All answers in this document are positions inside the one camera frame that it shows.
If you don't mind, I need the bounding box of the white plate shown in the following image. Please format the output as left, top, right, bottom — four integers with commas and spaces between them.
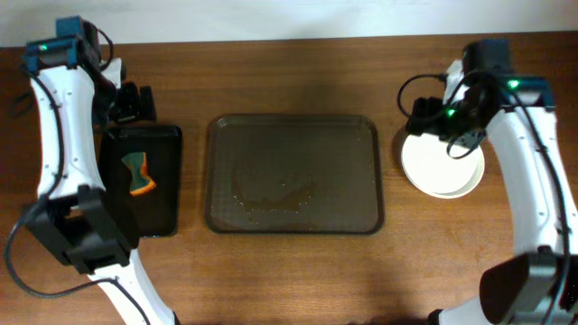
401, 135, 486, 200

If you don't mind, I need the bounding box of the orange green sponge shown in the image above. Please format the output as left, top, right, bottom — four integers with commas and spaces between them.
121, 152, 156, 197

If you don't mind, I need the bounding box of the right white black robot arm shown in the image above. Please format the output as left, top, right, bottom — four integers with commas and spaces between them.
406, 70, 577, 324

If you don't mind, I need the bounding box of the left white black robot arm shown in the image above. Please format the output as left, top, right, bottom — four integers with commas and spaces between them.
18, 36, 179, 324

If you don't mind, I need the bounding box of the small black tray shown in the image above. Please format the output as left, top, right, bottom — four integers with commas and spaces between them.
98, 125, 182, 237

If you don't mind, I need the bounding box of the brown serving tray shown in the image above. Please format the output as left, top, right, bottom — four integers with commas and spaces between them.
204, 115, 386, 236

